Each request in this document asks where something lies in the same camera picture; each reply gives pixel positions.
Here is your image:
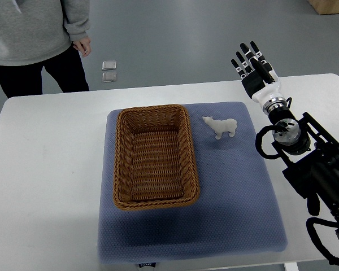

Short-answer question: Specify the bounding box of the person's bare hand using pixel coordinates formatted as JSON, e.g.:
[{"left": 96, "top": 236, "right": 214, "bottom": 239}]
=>
[{"left": 72, "top": 37, "right": 92, "bottom": 58}]

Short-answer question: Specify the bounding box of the black cable loop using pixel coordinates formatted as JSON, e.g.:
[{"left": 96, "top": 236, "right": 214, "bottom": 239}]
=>
[{"left": 305, "top": 217, "right": 339, "bottom": 266}]

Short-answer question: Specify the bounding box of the wooden box corner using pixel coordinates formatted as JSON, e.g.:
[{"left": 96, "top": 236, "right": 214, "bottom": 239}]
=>
[{"left": 309, "top": 0, "right": 339, "bottom": 15}]

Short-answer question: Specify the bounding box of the white bear figurine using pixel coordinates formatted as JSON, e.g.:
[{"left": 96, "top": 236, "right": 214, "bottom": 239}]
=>
[{"left": 202, "top": 116, "right": 237, "bottom": 140}]

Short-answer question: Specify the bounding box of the brown wicker basket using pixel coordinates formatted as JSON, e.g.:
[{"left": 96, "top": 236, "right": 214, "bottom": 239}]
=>
[{"left": 112, "top": 104, "right": 200, "bottom": 211}]

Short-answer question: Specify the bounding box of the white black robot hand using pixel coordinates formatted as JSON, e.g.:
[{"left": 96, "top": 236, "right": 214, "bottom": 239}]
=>
[{"left": 231, "top": 41, "right": 287, "bottom": 115}]

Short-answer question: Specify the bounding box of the person in grey sweatshirt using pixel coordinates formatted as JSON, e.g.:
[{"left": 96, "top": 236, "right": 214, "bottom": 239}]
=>
[{"left": 0, "top": 0, "right": 90, "bottom": 98}]

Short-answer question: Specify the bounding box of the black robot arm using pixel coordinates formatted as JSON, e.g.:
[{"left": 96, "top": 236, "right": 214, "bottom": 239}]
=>
[{"left": 255, "top": 98, "right": 339, "bottom": 266}]

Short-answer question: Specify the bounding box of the upper silver floor plate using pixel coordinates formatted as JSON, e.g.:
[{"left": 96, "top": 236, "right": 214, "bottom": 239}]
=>
[{"left": 102, "top": 60, "right": 117, "bottom": 71}]

